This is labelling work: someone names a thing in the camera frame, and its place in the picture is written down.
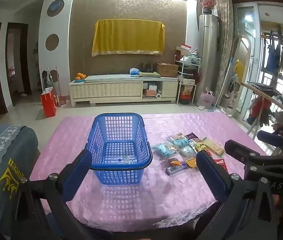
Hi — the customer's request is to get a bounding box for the white arched frame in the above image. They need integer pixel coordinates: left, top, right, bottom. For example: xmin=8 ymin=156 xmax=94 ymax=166
xmin=228 ymin=35 xmax=252 ymax=120

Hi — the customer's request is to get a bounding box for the red garment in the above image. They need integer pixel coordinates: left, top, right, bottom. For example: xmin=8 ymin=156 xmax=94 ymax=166
xmin=247 ymin=96 xmax=273 ymax=127

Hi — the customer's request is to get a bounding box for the vase of red flowers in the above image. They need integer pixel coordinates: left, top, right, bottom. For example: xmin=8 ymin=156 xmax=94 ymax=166
xmin=200 ymin=0 xmax=217 ymax=15

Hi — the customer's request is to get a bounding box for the pink shopping bag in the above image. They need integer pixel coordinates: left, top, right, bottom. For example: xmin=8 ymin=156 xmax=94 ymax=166
xmin=197 ymin=88 xmax=216 ymax=109

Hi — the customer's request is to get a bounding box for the brown cardboard box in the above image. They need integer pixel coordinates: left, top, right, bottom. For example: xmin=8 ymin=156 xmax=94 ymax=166
xmin=156 ymin=62 xmax=179 ymax=78

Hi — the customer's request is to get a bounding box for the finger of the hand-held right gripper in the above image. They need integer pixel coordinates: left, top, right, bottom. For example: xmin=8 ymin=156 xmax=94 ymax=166
xmin=224 ymin=139 xmax=269 ymax=178
xmin=257 ymin=130 xmax=283 ymax=155

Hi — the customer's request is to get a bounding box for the pink satin tablecloth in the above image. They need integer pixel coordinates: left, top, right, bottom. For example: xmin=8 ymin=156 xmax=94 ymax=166
xmin=30 ymin=112 xmax=267 ymax=233

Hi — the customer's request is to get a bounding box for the beige striped curtain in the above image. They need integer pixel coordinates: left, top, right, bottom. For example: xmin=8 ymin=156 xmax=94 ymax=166
xmin=215 ymin=0 xmax=233 ymax=108

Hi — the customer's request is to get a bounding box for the blue chewing gum pack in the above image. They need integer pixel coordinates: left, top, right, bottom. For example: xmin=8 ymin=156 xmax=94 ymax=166
xmin=166 ymin=164 xmax=189 ymax=177

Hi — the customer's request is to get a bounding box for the blue handled mop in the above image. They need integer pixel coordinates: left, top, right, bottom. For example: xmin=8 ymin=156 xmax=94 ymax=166
xmin=212 ymin=57 xmax=233 ymax=112

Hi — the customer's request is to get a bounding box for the tall standing air conditioner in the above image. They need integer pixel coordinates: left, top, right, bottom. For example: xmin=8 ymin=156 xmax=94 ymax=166
xmin=199 ymin=14 xmax=219 ymax=98

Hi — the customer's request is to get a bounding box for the yellow and black snack packet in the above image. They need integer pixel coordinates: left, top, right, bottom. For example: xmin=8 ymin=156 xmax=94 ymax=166
xmin=190 ymin=138 xmax=207 ymax=153

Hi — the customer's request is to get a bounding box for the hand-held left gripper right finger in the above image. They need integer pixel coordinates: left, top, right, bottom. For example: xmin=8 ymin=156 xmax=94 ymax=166
xmin=196 ymin=151 xmax=282 ymax=240

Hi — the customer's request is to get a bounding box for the red gift bag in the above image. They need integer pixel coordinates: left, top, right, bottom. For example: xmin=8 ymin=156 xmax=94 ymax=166
xmin=40 ymin=86 xmax=57 ymax=118

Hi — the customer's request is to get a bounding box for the small orange red snack packet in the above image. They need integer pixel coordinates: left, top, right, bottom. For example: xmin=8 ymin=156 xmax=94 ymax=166
xmin=168 ymin=157 xmax=182 ymax=167

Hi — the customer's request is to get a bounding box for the cream television cabinet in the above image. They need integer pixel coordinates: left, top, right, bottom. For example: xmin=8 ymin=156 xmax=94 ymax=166
xmin=68 ymin=74 xmax=179 ymax=107

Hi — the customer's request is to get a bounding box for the green cushion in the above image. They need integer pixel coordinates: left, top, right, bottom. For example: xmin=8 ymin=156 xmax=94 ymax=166
xmin=138 ymin=72 xmax=161 ymax=78

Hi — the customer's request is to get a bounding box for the white plastic bag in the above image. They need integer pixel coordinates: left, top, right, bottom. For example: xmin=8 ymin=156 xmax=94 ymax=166
xmin=180 ymin=56 xmax=199 ymax=65

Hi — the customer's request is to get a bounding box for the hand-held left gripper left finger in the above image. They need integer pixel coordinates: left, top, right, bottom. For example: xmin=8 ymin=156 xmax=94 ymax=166
xmin=11 ymin=149 xmax=93 ymax=240

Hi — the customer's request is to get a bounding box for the row of hanging clothes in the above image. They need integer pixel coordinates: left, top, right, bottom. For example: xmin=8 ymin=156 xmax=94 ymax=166
xmin=264 ymin=24 xmax=283 ymax=75

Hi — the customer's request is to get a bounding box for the clear cracker packet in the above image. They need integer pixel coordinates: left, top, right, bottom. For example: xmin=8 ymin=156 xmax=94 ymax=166
xmin=202 ymin=137 xmax=226 ymax=157

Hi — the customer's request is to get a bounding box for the blue plastic basket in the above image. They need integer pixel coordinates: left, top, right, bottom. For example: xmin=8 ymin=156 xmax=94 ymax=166
xmin=85 ymin=112 xmax=153 ymax=185

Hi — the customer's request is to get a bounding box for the white metal shelf rack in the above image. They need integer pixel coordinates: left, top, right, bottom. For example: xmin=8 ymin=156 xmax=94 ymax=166
xmin=176 ymin=55 xmax=201 ymax=105

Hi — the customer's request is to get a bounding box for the large round wall niche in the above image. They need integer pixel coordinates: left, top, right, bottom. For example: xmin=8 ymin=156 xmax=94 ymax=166
xmin=47 ymin=0 xmax=65 ymax=17

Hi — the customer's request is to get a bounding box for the yellow cloth cover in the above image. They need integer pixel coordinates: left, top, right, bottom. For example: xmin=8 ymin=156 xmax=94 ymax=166
xmin=91 ymin=19 xmax=166 ymax=57

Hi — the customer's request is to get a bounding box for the wooden clothes rack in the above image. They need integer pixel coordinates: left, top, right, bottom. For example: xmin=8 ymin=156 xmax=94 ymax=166
xmin=240 ymin=81 xmax=283 ymax=153

